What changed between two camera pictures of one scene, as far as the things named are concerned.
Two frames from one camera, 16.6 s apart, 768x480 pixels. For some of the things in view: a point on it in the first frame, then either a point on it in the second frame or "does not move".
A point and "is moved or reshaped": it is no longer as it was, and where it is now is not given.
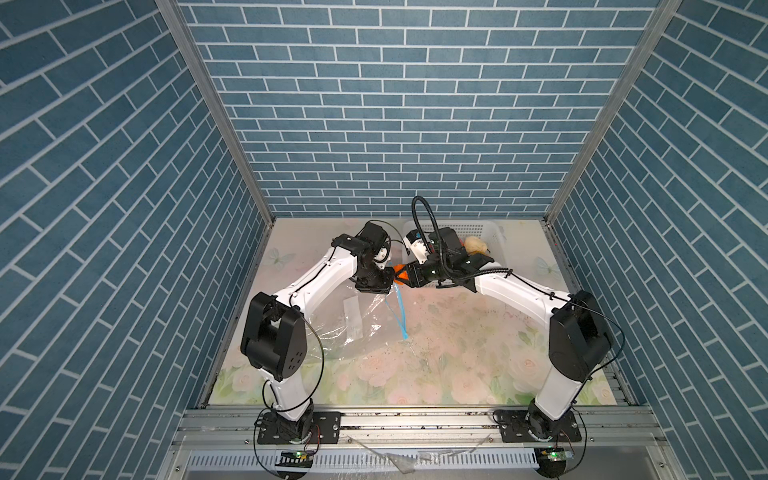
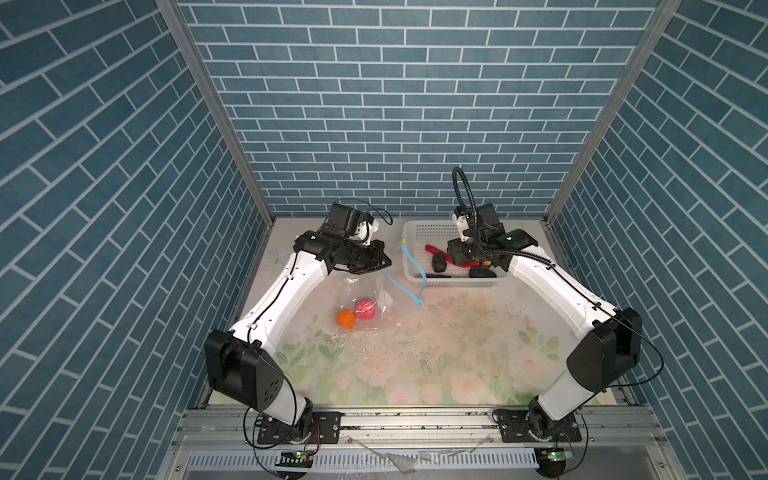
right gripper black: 413,272 to 455,252
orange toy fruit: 402,275 to 346,318
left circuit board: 296,459 does not move
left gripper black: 384,286 to 374,262
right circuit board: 551,456 does not move
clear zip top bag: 355,324 is moved or reshaped
